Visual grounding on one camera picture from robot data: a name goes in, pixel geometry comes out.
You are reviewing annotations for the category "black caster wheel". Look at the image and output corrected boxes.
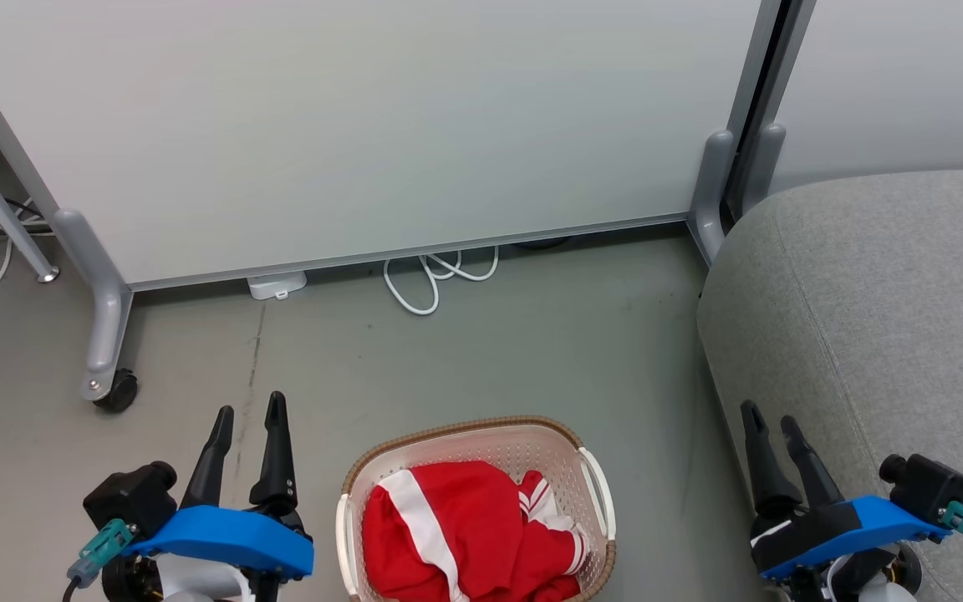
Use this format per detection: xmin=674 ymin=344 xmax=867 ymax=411
xmin=94 ymin=369 xmax=139 ymax=414

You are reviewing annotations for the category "white laundry basket brown rim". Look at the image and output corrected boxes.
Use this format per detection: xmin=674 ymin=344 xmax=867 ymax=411
xmin=335 ymin=416 xmax=618 ymax=602

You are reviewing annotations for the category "narrow white partition panel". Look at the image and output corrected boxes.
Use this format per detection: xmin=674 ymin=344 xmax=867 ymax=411
xmin=741 ymin=0 xmax=963 ymax=199

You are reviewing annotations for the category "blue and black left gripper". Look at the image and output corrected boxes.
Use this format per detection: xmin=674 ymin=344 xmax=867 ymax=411
xmin=125 ymin=391 xmax=316 ymax=602

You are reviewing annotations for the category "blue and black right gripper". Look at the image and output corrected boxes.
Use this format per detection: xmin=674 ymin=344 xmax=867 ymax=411
xmin=740 ymin=400 xmax=951 ymax=602

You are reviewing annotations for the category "large white partition panel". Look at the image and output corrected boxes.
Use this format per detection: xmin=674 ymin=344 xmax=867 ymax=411
xmin=0 ymin=0 xmax=786 ymax=293

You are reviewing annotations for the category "white power adapter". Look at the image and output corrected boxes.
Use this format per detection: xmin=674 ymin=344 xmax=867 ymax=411
xmin=247 ymin=270 xmax=308 ymax=301

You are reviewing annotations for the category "red garment wide white band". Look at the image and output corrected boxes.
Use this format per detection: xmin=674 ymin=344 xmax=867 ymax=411
xmin=362 ymin=460 xmax=532 ymax=602

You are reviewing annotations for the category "grey fabric sofa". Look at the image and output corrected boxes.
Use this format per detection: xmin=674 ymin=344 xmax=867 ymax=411
xmin=695 ymin=167 xmax=963 ymax=602

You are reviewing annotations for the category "teal plug left camera cable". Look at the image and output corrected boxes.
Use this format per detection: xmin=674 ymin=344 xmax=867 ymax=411
xmin=62 ymin=518 xmax=137 ymax=602

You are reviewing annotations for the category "grey partition foot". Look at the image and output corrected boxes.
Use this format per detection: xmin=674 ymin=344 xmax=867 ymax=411
xmin=51 ymin=208 xmax=135 ymax=403
xmin=687 ymin=129 xmax=738 ymax=268
xmin=741 ymin=123 xmax=787 ymax=216

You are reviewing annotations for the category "coiled white cable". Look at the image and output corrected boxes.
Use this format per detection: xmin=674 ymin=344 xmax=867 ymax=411
xmin=382 ymin=245 xmax=501 ymax=317

